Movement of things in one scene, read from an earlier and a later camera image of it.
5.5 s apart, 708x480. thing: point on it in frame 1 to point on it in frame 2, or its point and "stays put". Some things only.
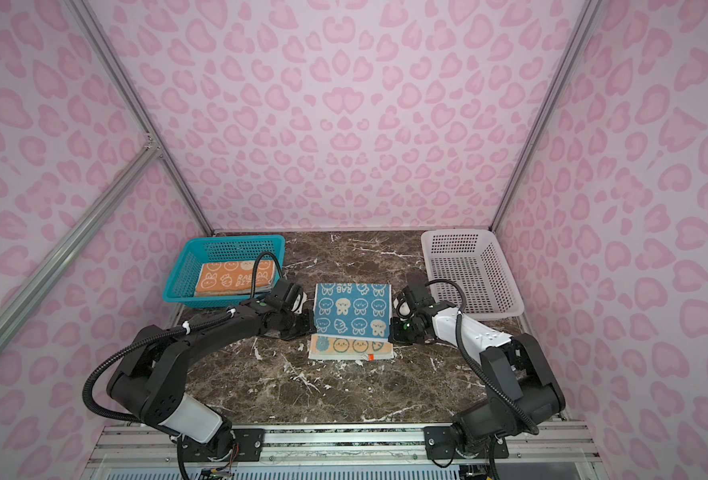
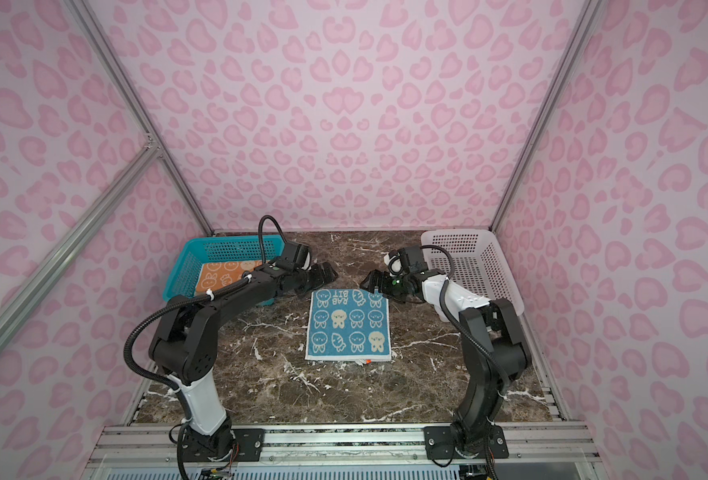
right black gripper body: x=407 y=331 to x=399 y=286
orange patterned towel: x=233 y=278 stays put
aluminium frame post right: x=589 y=11 stays put
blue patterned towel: x=352 y=321 stays put
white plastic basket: x=476 y=260 stays put
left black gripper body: x=296 y=325 to x=303 y=284
